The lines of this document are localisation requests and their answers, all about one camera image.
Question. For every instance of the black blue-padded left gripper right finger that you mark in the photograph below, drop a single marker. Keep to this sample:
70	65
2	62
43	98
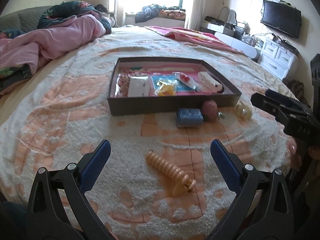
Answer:
262	207

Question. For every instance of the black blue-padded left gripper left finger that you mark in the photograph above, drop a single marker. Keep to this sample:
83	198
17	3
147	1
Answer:
58	207

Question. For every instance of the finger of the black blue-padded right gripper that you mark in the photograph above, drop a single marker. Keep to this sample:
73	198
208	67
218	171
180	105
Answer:
281	107

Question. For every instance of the pink fluffy pompom clip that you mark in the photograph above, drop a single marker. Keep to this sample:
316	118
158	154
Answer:
210	111

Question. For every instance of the red ball hair tie pack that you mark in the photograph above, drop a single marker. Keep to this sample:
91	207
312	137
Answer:
187	80

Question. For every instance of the clear bag of white beads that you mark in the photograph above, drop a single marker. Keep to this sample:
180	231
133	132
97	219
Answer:
139	86

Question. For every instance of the person's right hand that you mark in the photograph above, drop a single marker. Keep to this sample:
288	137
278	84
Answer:
295	160

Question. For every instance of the cream lace hair scrunchie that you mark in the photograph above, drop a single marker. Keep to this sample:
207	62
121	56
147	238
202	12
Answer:
243	110

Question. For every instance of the white drawer cabinet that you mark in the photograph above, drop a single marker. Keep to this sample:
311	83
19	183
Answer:
277	60

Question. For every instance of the white low desk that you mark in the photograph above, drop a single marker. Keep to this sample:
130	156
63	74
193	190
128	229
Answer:
226	35

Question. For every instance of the white hair comb clip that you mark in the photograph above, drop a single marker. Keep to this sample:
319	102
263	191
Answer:
209	84

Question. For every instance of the black flat television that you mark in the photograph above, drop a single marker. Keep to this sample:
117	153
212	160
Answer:
282	17

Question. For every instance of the blue hair clip pack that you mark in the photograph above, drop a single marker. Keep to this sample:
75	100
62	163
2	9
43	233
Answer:
189	117

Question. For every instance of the pink red blanket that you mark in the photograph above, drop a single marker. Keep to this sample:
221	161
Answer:
195	37

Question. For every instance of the cream peach bedspread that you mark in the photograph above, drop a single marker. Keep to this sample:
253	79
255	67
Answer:
160	181

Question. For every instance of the dark cardboard box tray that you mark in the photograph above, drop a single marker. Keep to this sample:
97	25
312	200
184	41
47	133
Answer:
166	93

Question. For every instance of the pink polka dot hair bow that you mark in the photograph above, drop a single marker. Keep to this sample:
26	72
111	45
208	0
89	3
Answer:
122	86

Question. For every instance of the clothes pile on windowsill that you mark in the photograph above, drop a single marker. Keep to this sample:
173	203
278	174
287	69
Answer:
153	11

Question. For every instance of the pink duvet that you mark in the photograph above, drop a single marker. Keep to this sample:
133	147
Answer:
30	51

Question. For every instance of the grey green headboard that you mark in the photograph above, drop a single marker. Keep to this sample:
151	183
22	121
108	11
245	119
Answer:
24	20

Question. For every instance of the dark floral quilt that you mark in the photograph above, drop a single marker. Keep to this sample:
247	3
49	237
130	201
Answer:
58	14

